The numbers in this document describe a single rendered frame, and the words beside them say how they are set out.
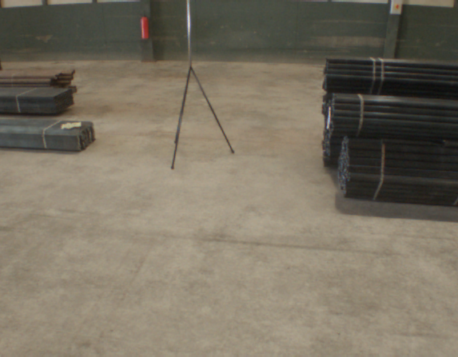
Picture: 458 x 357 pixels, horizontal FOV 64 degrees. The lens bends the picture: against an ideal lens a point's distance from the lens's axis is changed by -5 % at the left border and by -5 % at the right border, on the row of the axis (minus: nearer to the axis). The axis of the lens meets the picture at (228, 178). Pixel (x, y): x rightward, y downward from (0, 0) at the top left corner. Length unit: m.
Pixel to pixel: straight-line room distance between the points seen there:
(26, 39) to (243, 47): 6.15
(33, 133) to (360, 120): 3.32
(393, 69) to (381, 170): 0.92
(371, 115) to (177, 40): 7.93
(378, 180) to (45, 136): 3.33
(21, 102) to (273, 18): 6.29
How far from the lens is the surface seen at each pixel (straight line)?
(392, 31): 10.07
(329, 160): 3.67
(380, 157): 3.06
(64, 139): 4.37
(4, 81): 7.20
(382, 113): 3.05
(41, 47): 12.16
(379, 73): 3.46
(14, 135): 4.72
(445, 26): 10.64
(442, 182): 3.18
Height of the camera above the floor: 1.49
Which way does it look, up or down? 25 degrees down
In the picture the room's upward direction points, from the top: straight up
